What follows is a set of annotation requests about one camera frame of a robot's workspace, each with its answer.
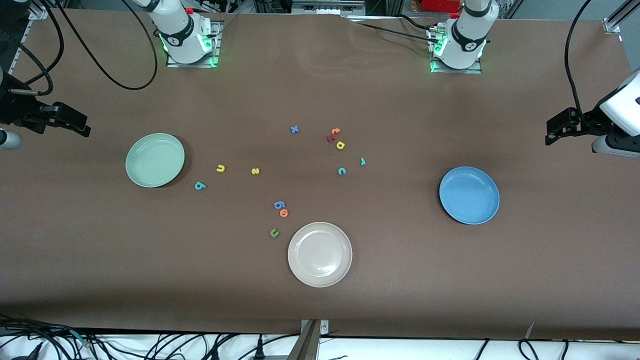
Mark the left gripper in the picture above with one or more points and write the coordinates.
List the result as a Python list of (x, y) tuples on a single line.
[(591, 121)]

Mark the teal letter b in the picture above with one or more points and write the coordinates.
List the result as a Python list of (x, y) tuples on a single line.
[(196, 185)]

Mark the pale green plate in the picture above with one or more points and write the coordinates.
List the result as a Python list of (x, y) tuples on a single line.
[(155, 160)]

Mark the blue plate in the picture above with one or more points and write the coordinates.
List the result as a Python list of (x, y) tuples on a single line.
[(469, 195)]

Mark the white paper tag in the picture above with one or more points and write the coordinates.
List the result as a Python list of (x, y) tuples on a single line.
[(530, 331)]

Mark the red box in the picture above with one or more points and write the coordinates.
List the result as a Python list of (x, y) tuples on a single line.
[(440, 5)]

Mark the brown table cover sheet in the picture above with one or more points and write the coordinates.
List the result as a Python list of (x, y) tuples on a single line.
[(400, 280)]

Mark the blue number six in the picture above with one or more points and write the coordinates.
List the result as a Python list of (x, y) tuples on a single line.
[(276, 203)]

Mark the black power plug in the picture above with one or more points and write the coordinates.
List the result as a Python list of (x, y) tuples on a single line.
[(259, 350), (215, 352)]

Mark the beige plate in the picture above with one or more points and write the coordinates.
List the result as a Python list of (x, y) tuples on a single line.
[(320, 255)]

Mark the aluminium frame profile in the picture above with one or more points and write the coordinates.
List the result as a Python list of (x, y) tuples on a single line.
[(37, 12), (617, 17)]

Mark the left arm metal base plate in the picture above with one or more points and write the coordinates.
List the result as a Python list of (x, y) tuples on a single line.
[(470, 71)]

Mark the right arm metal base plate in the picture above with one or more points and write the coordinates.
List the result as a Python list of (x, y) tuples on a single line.
[(175, 64)]

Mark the grey metal frame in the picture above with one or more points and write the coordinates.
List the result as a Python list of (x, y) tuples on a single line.
[(325, 7)]

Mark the grey metal bracket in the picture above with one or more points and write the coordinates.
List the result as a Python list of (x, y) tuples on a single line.
[(310, 345)]

